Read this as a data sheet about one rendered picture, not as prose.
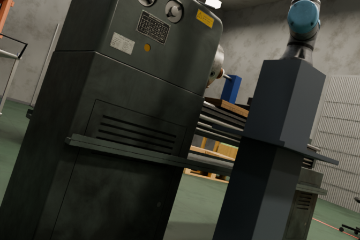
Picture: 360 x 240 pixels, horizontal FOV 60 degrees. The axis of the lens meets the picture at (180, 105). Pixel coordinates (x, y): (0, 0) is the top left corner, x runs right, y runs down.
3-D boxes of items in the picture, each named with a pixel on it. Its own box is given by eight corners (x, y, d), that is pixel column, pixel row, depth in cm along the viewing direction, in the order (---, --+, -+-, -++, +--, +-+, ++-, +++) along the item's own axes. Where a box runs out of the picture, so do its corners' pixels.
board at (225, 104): (220, 106, 170) (222, 99, 170) (179, 98, 197) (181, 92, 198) (252, 119, 189) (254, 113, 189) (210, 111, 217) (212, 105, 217)
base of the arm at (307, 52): (318, 73, 139) (324, 52, 140) (299, 61, 130) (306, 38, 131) (290, 72, 151) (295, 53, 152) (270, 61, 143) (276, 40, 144)
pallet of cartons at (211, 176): (211, 172, 649) (217, 152, 653) (238, 185, 578) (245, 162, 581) (162, 162, 586) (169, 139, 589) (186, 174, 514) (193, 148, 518)
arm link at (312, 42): (314, 53, 145) (321, 25, 146) (314, 43, 132) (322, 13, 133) (287, 49, 150) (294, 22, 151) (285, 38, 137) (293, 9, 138)
